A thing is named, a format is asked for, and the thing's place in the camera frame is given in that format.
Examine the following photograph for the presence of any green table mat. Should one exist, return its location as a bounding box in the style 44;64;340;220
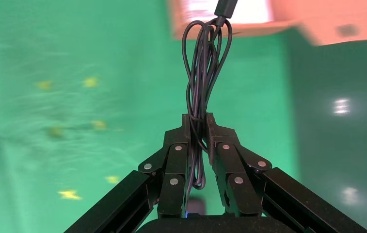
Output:
0;0;301;233

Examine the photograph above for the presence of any open orange cardboard box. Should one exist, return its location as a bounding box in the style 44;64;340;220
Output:
167;0;367;46

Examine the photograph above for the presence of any white printed instruction sheet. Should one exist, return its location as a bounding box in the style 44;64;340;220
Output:
186;0;272;25

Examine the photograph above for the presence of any black wired computer mouse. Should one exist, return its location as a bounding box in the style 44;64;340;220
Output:
181;0;239;220

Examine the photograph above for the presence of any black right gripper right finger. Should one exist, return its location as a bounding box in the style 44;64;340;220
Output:
206;112;367;233

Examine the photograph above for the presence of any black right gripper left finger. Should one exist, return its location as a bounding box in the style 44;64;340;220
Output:
64;114;191;233

